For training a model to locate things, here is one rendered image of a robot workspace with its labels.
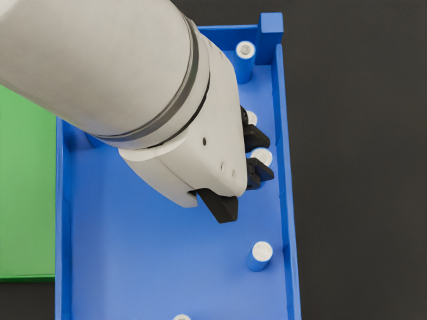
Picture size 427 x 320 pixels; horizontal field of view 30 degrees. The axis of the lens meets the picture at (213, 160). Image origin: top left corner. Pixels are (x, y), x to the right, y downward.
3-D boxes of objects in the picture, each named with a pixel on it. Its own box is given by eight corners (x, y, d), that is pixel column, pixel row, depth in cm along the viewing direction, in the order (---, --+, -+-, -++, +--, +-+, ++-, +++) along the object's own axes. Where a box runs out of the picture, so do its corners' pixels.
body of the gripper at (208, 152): (78, 14, 48) (162, 80, 57) (84, 176, 44) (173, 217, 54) (192, -22, 45) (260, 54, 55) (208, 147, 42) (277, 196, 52)
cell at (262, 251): (272, 239, 66) (265, 251, 72) (250, 240, 66) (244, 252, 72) (274, 261, 65) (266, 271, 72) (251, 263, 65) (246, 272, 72)
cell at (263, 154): (242, 169, 66) (248, 146, 60) (264, 168, 66) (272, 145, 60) (243, 190, 65) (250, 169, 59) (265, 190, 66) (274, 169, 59)
